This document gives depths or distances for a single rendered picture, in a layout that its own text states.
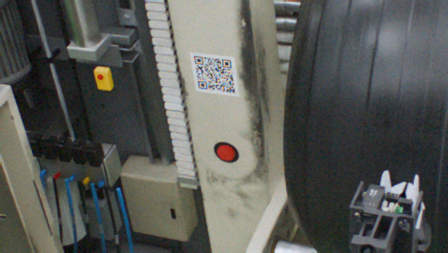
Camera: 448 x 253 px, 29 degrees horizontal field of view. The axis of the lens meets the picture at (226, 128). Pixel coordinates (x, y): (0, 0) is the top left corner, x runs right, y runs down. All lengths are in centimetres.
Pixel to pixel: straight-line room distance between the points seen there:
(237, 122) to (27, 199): 38
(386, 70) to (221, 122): 41
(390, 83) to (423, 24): 8
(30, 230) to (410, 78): 76
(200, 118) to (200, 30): 18
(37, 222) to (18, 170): 12
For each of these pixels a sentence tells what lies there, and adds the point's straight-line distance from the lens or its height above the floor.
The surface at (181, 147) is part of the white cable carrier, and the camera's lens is 151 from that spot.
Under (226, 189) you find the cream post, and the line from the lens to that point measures 151.
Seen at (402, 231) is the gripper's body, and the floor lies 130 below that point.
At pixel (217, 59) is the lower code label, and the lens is 134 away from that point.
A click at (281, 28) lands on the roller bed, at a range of 177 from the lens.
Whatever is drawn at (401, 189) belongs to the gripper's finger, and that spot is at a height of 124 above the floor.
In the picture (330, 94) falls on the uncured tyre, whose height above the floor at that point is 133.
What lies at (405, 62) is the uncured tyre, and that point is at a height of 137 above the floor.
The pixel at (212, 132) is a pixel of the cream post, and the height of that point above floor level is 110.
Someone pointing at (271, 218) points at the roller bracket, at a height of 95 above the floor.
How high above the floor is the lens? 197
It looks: 37 degrees down
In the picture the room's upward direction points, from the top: 8 degrees counter-clockwise
